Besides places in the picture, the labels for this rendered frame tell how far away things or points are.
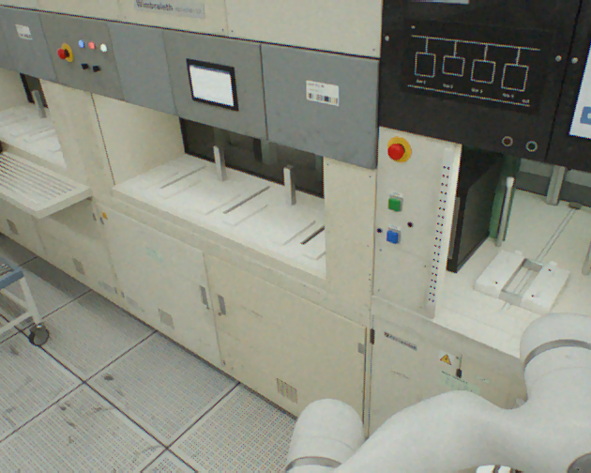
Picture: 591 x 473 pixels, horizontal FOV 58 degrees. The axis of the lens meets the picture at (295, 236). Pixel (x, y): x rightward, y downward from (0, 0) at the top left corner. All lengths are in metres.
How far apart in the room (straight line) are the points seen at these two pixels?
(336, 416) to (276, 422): 1.51
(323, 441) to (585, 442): 0.38
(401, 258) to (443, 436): 0.81
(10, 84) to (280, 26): 2.63
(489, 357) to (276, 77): 0.94
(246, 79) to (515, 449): 1.20
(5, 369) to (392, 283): 2.08
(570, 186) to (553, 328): 1.50
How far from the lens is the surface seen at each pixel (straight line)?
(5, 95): 3.86
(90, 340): 3.01
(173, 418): 2.51
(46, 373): 2.92
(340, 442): 0.88
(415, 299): 1.55
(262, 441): 2.36
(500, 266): 1.76
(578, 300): 1.75
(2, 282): 2.82
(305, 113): 1.47
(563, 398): 0.69
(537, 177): 2.25
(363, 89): 1.34
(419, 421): 0.77
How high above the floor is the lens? 1.89
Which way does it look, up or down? 33 degrees down
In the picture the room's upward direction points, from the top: 3 degrees counter-clockwise
